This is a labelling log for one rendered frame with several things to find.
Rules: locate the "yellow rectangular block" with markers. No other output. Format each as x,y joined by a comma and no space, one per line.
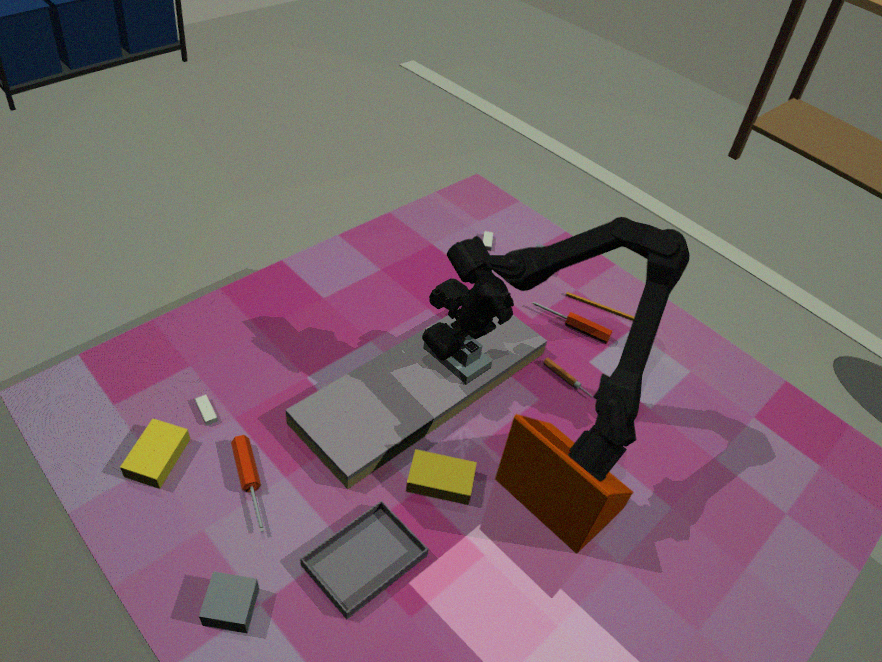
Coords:
441,476
155,453

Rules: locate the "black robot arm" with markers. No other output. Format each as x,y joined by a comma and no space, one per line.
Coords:
618,396

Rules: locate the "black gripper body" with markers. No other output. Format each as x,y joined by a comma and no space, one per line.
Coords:
446,342

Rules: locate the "thin orange rod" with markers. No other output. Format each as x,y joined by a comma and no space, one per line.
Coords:
599,306

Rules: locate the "grey rectangular panel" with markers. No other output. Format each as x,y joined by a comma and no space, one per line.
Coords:
367,417

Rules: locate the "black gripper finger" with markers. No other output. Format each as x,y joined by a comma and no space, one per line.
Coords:
488,330
462,346

